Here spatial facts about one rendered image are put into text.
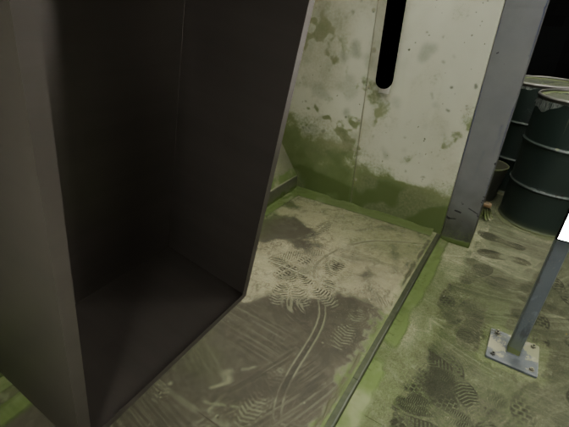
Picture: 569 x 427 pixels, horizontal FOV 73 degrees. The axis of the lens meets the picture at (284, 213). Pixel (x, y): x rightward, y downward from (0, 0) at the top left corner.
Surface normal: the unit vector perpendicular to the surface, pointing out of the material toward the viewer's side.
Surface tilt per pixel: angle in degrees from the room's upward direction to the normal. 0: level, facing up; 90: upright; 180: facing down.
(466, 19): 90
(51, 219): 102
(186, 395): 0
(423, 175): 90
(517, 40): 90
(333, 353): 0
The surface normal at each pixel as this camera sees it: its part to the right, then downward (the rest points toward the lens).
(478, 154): -0.54, 0.38
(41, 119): 0.84, 0.44
